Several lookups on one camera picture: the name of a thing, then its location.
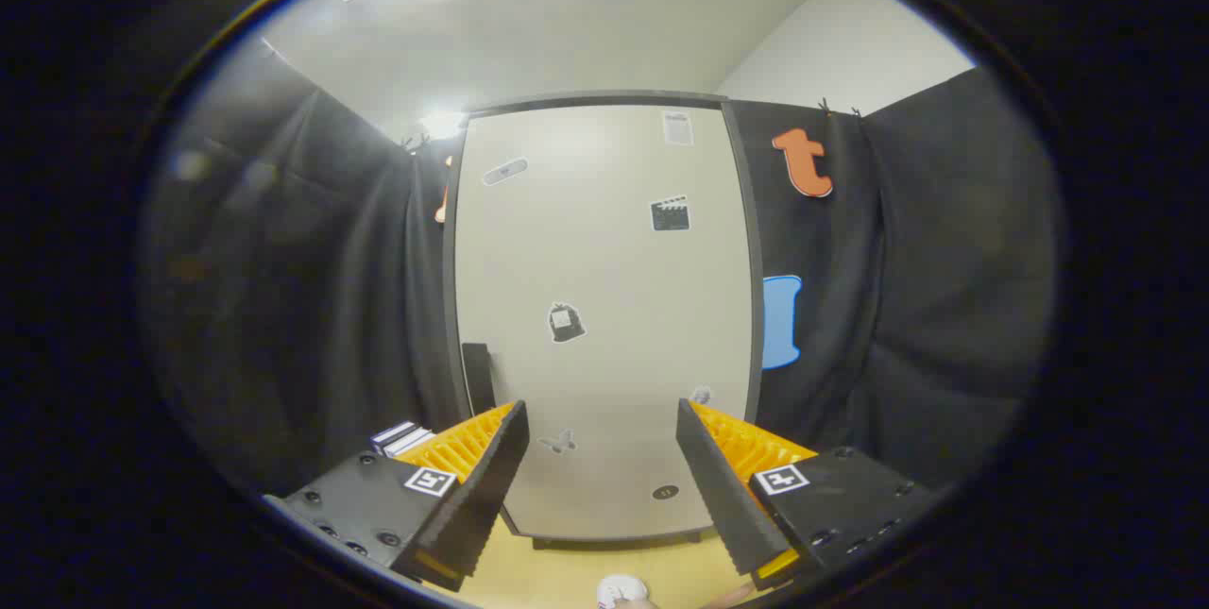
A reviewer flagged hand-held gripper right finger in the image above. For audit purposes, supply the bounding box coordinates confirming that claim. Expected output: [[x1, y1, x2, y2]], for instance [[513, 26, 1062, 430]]
[[675, 398, 938, 593]]

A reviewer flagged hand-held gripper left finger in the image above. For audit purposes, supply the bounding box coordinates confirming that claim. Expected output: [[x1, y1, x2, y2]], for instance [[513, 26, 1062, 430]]
[[263, 399, 531, 593]]

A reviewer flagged white shoe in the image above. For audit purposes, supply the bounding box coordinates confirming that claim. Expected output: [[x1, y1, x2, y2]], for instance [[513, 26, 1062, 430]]
[[597, 574, 652, 609]]

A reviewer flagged grey shoe cabinet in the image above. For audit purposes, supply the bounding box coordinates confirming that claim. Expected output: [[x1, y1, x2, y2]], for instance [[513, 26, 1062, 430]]
[[441, 89, 767, 550]]

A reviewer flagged grey cover book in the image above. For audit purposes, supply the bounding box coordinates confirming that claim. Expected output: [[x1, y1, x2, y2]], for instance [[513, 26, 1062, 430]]
[[383, 427, 436, 459]]

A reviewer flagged blue white spine book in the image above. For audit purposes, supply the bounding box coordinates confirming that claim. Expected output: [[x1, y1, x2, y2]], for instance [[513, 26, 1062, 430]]
[[370, 419, 418, 452]]

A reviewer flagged black backdrop cloth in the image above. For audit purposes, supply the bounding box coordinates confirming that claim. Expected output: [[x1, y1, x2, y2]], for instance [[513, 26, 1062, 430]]
[[142, 38, 1061, 499]]

